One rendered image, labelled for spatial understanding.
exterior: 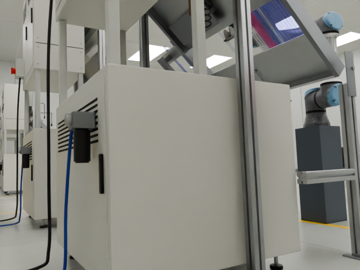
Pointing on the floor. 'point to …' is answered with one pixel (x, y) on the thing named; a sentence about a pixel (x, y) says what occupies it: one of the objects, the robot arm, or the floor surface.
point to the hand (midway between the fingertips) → (227, 40)
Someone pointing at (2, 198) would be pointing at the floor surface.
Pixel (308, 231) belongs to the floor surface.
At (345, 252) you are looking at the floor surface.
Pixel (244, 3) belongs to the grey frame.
